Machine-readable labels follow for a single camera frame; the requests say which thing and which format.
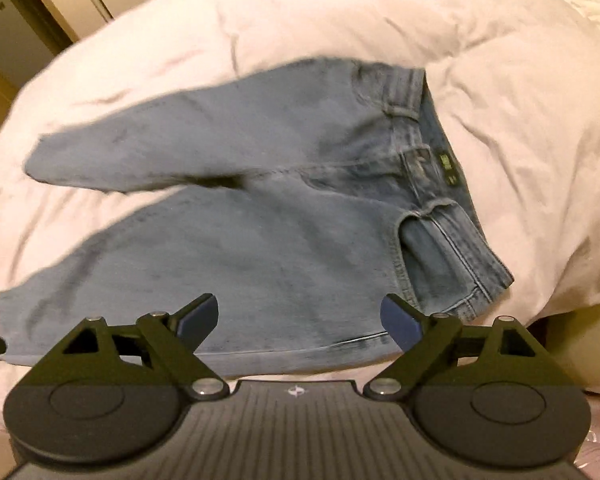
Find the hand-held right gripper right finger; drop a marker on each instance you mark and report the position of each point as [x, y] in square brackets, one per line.
[402, 325]

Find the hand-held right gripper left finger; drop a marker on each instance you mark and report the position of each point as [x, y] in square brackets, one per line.
[200, 317]

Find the blue denim jeans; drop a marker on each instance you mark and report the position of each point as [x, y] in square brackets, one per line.
[280, 220]

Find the light grey blanket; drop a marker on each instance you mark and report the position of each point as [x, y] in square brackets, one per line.
[505, 85]

